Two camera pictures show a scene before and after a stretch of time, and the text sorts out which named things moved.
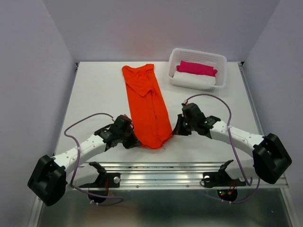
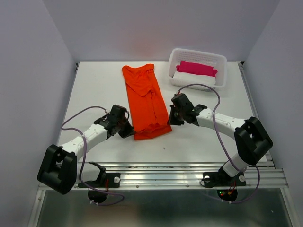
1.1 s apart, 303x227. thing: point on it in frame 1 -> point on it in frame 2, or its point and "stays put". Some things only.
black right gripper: (178, 129) -> (171, 120)
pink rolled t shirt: (196, 68) stays put
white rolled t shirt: (194, 79) stays put
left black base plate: (106, 180) stays put
